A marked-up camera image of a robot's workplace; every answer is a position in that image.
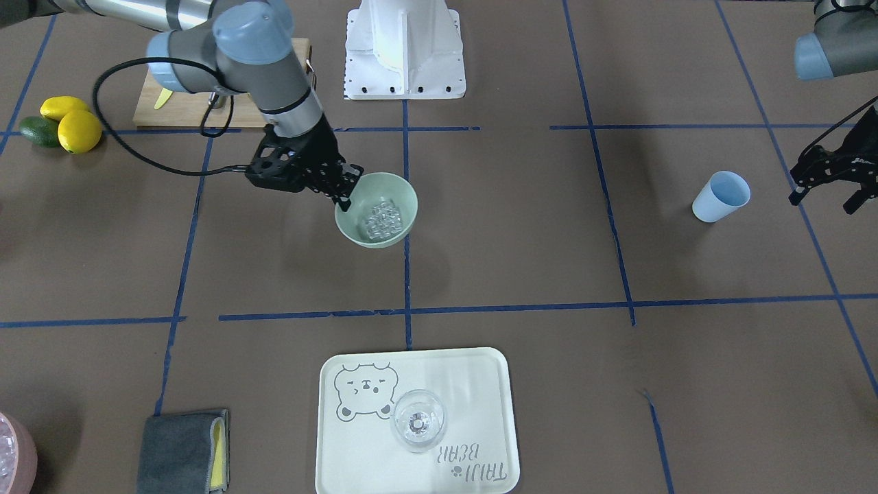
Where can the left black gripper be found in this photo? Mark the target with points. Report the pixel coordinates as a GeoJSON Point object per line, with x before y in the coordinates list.
{"type": "Point", "coordinates": [848, 163]}

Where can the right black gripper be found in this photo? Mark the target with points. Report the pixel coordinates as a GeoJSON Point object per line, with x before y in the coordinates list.
{"type": "Point", "coordinates": [321, 154]}

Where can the green ceramic bowl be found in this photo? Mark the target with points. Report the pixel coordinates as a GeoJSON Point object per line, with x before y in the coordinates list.
{"type": "Point", "coordinates": [370, 189]}

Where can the light blue plastic cup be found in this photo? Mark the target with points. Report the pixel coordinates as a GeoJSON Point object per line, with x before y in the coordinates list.
{"type": "Point", "coordinates": [724, 193]}

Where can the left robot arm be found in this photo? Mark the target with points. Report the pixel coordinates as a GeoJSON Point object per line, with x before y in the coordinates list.
{"type": "Point", "coordinates": [843, 42]}

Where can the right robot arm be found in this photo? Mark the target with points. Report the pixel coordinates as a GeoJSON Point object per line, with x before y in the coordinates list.
{"type": "Point", "coordinates": [232, 48]}

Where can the ice cubes in bowl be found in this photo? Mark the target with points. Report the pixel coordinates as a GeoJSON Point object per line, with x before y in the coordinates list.
{"type": "Point", "coordinates": [381, 221]}

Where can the pink bowl with ice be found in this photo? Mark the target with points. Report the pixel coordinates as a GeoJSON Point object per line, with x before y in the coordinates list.
{"type": "Point", "coordinates": [19, 456]}

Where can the wooden cutting board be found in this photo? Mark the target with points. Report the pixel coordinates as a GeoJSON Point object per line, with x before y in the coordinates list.
{"type": "Point", "coordinates": [185, 110]}

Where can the yellow plastic knife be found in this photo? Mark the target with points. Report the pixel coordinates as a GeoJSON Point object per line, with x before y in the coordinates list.
{"type": "Point", "coordinates": [162, 98]}

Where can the clear wine glass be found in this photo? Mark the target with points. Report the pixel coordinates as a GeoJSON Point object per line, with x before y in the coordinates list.
{"type": "Point", "coordinates": [419, 420]}

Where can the cream bear tray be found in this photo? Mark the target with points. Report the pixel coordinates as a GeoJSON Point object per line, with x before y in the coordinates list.
{"type": "Point", "coordinates": [356, 451]}

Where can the yellow lemon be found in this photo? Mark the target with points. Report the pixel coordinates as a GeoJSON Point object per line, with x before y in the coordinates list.
{"type": "Point", "coordinates": [57, 107]}
{"type": "Point", "coordinates": [79, 131]}

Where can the grey folded cloth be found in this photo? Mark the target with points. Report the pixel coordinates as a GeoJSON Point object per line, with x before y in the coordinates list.
{"type": "Point", "coordinates": [185, 453]}

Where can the dark green lime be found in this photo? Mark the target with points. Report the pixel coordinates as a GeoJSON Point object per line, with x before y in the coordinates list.
{"type": "Point", "coordinates": [40, 131]}

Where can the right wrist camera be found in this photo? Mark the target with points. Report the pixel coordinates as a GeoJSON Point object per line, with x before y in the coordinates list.
{"type": "Point", "coordinates": [274, 164]}

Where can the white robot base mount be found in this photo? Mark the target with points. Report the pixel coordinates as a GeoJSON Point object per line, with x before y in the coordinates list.
{"type": "Point", "coordinates": [404, 50]}

